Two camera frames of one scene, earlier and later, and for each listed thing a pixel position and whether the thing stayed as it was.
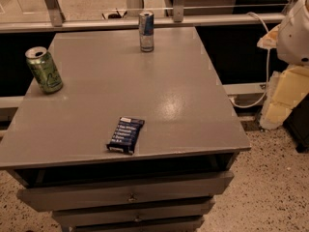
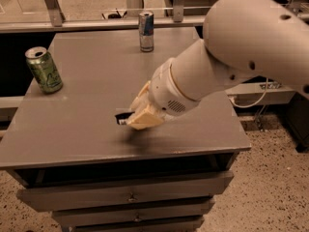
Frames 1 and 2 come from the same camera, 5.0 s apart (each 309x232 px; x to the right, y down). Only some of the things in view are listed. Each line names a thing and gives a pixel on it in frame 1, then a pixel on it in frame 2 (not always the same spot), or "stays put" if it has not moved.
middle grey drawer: [174, 210] stays put
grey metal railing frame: [54, 17] stays put
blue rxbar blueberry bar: [126, 134] → [122, 118]
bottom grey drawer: [187, 224] stays put
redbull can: [146, 31] stays put
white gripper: [294, 38] → [168, 92]
